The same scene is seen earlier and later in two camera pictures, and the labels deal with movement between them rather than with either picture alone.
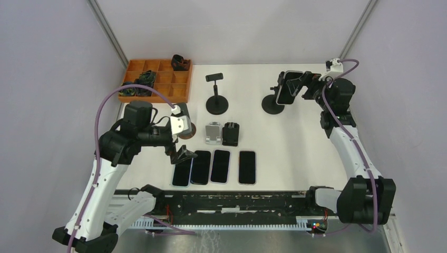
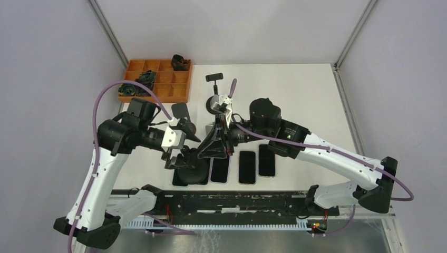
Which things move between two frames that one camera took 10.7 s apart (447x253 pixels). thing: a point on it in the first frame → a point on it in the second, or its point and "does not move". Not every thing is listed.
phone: (246, 167) does not move
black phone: (200, 168) does not move
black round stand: (269, 104) → (195, 172)
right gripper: (311, 80) → (214, 146)
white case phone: (284, 96) → (266, 161)
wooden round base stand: (185, 111) does not move
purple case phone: (221, 166) does not move
